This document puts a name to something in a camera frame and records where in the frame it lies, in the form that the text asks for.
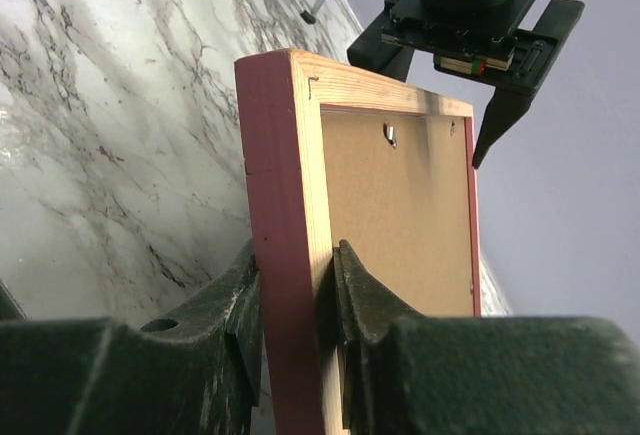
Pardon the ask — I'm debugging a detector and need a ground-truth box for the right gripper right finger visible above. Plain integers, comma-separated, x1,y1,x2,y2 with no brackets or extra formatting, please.
333,241,639,434

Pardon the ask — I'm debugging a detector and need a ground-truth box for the pink picture frame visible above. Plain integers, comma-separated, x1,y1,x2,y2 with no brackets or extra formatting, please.
235,49,480,434

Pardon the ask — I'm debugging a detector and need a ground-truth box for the small metal frame clip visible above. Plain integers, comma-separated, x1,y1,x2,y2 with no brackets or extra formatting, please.
383,124,397,149

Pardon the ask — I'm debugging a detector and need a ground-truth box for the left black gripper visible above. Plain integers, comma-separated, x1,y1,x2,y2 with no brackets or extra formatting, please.
347,0,584,168

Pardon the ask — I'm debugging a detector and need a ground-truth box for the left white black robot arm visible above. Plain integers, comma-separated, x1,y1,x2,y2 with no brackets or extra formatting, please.
347,0,584,168

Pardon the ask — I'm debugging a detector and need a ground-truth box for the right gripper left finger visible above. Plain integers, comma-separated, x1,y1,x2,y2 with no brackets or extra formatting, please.
1,245,262,434

